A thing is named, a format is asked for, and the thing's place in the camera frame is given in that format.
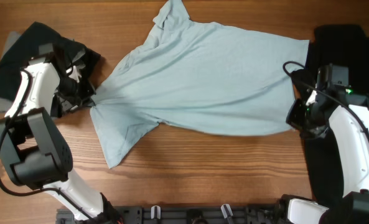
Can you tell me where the light blue t-shirt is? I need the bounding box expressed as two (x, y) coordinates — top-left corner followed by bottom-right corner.
(90, 1), (309, 168)

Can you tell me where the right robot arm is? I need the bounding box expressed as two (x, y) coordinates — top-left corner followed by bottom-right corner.
(282, 89), (369, 223)

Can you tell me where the black shirt at right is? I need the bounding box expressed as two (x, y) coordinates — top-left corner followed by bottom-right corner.
(291, 24), (369, 208)

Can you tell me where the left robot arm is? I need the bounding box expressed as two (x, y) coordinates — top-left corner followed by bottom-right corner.
(0, 56), (123, 223)

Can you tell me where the black folded garment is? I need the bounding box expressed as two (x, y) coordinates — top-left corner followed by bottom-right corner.
(0, 22), (101, 102)

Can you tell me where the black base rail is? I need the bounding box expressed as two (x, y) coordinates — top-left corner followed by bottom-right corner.
(55, 204), (284, 224)

